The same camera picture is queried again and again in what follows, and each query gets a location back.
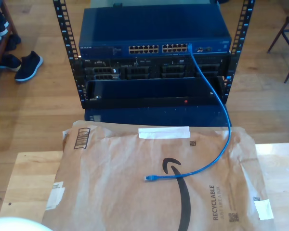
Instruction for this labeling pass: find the blue network cable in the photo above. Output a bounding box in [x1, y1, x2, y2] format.
[144, 43, 232, 183]

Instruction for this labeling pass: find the black rack tray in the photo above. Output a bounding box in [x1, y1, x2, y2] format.
[83, 77, 228, 109]

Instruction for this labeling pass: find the grey flat panel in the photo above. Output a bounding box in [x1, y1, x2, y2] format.
[90, 0, 220, 10]

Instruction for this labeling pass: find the black sneaker white sole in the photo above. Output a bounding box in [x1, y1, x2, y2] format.
[0, 53, 22, 72]
[14, 50, 44, 82]

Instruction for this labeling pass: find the dark blue base unit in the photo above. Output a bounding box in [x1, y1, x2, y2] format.
[83, 104, 232, 128]

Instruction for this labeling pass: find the black rack frame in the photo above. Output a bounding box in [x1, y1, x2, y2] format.
[52, 0, 256, 109]

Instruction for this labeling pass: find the black rack server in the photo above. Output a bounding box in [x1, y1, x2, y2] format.
[80, 54, 232, 81]

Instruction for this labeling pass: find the blue network switch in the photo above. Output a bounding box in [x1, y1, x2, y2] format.
[78, 8, 233, 58]

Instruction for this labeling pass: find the brown paper mailer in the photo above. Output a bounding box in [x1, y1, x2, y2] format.
[39, 120, 277, 231]

